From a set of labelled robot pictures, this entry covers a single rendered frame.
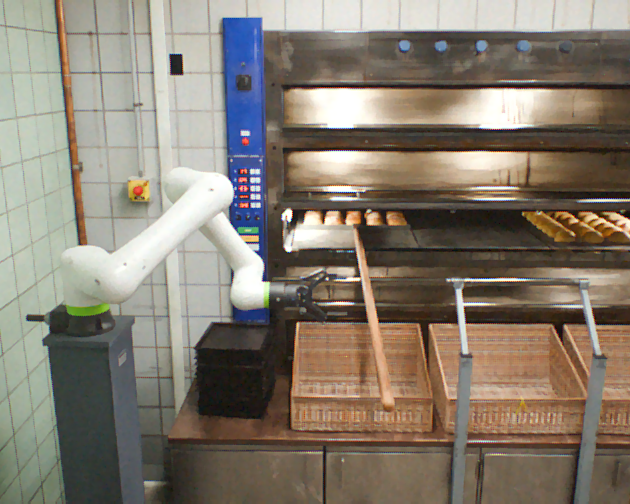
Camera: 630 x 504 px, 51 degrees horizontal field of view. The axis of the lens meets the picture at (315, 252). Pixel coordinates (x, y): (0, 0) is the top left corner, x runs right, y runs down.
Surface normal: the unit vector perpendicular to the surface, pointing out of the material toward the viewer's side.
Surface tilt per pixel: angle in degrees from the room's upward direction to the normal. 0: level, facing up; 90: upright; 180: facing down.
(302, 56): 90
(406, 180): 70
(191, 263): 90
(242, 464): 90
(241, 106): 90
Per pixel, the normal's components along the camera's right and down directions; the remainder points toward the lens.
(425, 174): -0.02, -0.08
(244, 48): -0.02, 0.27
